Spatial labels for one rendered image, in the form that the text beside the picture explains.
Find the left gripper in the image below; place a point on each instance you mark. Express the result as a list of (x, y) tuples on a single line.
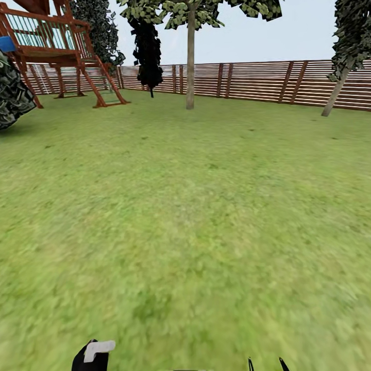
[(100, 362)]

